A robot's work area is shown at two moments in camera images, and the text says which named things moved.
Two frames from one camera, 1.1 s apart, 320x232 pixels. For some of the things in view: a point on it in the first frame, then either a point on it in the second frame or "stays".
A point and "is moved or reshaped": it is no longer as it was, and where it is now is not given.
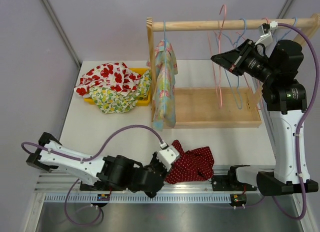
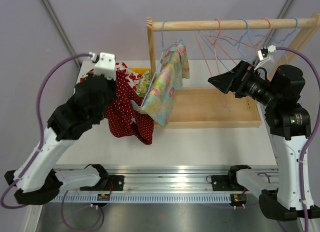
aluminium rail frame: [62, 203] stays
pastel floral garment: [164, 62] is moved or reshaped
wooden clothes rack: [216, 106] stays
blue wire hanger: [165, 50] → [163, 50]
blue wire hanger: [240, 106] is moved or reshaped
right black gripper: [234, 60] → [246, 72]
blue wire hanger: [294, 23] → [283, 41]
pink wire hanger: [218, 86] → [214, 47]
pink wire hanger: [259, 85] is moved or reshaped
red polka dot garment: [194, 165] → [125, 119]
